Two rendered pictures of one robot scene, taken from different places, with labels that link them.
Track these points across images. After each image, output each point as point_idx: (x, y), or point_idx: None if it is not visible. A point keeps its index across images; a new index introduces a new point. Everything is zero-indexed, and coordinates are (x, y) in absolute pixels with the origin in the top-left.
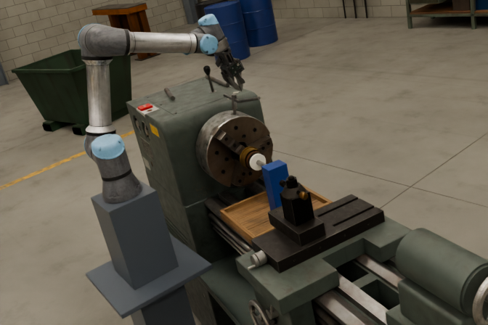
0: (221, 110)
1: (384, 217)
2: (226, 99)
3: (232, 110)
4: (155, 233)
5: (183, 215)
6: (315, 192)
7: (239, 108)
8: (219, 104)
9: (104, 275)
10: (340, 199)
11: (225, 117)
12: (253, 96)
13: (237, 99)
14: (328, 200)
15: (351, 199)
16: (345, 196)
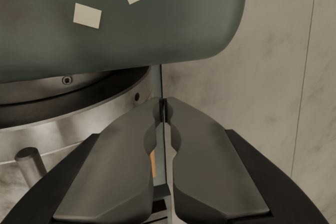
0: (11, 78)
1: (169, 222)
2: (70, 4)
3: (72, 120)
4: None
5: None
6: (153, 153)
7: (118, 69)
8: (1, 55)
9: None
10: (152, 215)
11: (18, 195)
12: (215, 49)
13: (131, 45)
14: (154, 173)
15: (160, 218)
16: (159, 212)
